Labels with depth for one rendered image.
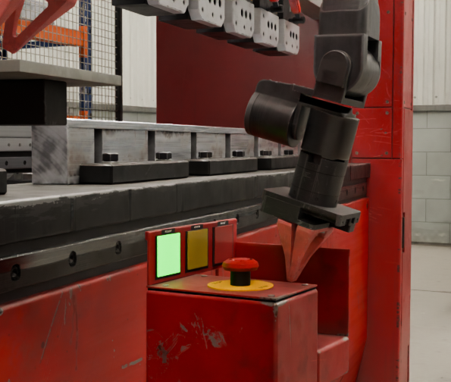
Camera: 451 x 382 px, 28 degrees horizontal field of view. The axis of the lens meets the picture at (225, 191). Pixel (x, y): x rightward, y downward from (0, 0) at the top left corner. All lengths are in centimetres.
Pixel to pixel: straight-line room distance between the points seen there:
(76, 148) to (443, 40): 728
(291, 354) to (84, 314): 29
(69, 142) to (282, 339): 52
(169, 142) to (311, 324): 73
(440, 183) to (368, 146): 556
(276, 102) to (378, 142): 187
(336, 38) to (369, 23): 4
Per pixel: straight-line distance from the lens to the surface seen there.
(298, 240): 102
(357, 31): 100
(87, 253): 110
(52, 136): 131
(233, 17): 193
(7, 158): 164
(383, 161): 289
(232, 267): 96
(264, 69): 299
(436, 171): 845
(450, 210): 843
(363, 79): 100
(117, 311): 118
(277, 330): 91
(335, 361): 106
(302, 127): 104
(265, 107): 103
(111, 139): 142
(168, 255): 100
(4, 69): 73
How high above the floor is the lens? 93
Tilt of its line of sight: 3 degrees down
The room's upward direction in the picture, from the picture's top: straight up
